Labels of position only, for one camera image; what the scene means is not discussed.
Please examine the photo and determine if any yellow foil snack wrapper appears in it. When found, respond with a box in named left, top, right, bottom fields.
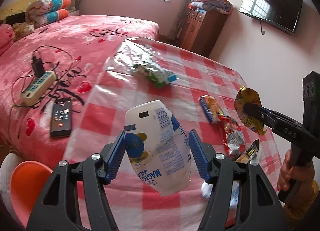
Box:
left=234, top=86, right=266, bottom=135

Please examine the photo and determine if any white blue plastic pouch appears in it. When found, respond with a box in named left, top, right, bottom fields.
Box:
left=124, top=100, right=191, bottom=196

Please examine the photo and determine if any green white snack bag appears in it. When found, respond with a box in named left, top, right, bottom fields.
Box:
left=133, top=60, right=177, bottom=88

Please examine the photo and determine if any orange trash bucket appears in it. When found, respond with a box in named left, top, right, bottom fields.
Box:
left=10, top=161, right=53, bottom=228

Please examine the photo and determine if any person's right hand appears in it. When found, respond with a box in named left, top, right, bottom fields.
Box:
left=277, top=149, right=297, bottom=191

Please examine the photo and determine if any red silver snack wrapper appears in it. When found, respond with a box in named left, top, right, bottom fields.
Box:
left=218, top=114, right=246, bottom=157

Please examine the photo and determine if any white blue crumpled wrapper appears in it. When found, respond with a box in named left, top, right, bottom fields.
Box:
left=200, top=181, right=240, bottom=209

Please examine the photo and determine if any orange blue snack wrapper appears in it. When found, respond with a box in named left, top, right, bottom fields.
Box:
left=199, top=95, right=224, bottom=124

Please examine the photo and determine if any black yellow small wrapper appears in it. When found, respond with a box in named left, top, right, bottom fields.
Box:
left=235, top=139, right=260, bottom=164

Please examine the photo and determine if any red checkered tablecloth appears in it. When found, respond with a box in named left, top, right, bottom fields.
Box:
left=62, top=36, right=286, bottom=231

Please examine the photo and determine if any black smartphone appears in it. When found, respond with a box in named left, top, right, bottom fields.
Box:
left=50, top=98, right=72, bottom=138

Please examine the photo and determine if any brown wooden cabinet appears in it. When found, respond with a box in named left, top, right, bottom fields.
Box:
left=178, top=9, right=228, bottom=57

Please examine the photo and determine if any cream power strip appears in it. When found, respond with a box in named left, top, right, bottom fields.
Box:
left=20, top=71, right=56, bottom=106

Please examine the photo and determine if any white stool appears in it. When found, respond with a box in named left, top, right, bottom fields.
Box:
left=1, top=153, right=23, bottom=225

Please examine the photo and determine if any pink bed blanket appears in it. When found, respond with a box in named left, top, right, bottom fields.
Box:
left=1, top=15, right=159, bottom=168

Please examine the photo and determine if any folded blanket on cabinet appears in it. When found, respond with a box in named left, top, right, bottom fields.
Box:
left=190, top=0, right=233, bottom=15

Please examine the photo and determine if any brown floral pillow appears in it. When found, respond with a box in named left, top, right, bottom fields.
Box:
left=12, top=22, right=35, bottom=41

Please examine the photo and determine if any folded pink love blanket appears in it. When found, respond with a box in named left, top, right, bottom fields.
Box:
left=0, top=24, right=15, bottom=55

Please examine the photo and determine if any rolled colourful quilt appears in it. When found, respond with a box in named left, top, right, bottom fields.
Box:
left=25, top=0, right=71, bottom=29

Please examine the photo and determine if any yellow headboard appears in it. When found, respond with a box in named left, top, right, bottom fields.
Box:
left=0, top=0, right=36, bottom=20

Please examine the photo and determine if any wall mounted black television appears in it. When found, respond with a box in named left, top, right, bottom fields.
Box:
left=239, top=0, right=303, bottom=35

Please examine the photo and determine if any black charger with cable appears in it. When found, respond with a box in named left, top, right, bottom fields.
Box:
left=7, top=45, right=87, bottom=139

